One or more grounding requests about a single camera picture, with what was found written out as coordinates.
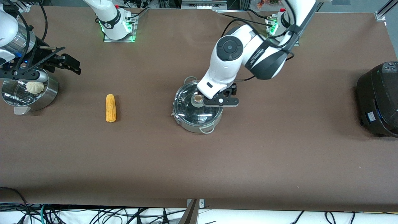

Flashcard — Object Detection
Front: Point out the glass pot lid with knob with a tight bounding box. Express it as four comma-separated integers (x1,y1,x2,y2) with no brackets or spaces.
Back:
174,80,224,125

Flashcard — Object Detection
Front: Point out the yellow corn cob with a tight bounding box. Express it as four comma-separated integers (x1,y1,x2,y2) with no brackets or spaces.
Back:
105,94,117,123

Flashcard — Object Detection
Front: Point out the stainless steel steamer pot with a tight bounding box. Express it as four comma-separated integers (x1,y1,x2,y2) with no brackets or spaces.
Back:
1,76,59,115

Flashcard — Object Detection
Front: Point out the steel cooking pot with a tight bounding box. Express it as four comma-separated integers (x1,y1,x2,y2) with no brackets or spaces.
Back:
172,76,224,135

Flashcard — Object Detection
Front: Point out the white steamed bun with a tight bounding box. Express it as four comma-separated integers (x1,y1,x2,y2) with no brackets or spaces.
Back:
26,82,45,94

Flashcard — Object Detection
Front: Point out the brown table cover sheet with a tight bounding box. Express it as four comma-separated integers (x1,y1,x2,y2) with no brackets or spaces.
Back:
0,6,398,212

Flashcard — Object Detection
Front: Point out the grey metal box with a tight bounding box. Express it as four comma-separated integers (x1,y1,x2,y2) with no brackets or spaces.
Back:
181,0,228,11

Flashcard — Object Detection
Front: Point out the orange patterned background object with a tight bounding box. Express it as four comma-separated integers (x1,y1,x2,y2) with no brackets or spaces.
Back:
257,0,282,9

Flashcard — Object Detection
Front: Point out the black rice cooker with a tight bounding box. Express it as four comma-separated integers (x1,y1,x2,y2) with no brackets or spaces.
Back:
356,61,398,138

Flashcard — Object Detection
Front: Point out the aluminium frame corner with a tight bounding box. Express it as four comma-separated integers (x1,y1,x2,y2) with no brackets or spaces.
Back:
375,0,398,21
12,0,31,13

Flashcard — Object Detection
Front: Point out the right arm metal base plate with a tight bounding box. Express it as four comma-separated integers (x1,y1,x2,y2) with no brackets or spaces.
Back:
104,14,137,43

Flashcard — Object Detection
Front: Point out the black cable on table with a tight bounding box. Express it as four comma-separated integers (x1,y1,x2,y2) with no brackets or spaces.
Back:
219,9,274,28

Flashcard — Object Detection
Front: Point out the black base connector cable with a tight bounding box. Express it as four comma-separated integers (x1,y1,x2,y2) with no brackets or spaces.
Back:
124,6,151,22

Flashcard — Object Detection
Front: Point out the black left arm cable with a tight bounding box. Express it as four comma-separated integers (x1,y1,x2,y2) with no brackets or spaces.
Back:
221,6,314,82

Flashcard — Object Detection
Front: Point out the metal table bracket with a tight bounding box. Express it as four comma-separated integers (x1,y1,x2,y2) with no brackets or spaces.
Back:
179,198,206,224

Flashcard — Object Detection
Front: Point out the black looped floor cable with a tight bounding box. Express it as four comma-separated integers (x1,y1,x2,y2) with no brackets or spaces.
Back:
0,187,31,224

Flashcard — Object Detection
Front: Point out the black floor cable tangle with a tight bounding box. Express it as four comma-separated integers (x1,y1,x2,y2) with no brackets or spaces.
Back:
0,202,187,224

